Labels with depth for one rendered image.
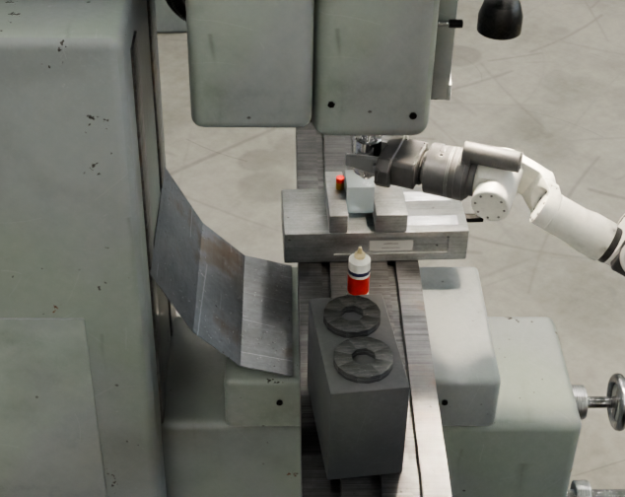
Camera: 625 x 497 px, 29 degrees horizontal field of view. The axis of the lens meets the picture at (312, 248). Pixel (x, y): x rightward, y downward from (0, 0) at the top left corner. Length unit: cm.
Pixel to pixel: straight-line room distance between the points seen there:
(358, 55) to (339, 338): 43
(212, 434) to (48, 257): 53
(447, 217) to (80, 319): 74
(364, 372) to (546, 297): 202
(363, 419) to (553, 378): 68
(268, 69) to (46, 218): 41
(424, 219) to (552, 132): 227
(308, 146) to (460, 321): 57
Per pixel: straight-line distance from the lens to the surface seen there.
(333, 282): 227
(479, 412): 227
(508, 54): 505
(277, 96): 188
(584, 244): 205
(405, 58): 188
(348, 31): 186
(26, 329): 206
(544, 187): 205
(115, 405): 216
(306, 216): 231
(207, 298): 222
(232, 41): 184
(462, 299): 238
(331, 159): 261
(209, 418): 229
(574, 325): 369
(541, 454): 238
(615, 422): 254
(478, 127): 453
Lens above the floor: 236
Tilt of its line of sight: 37 degrees down
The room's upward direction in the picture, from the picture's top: 1 degrees clockwise
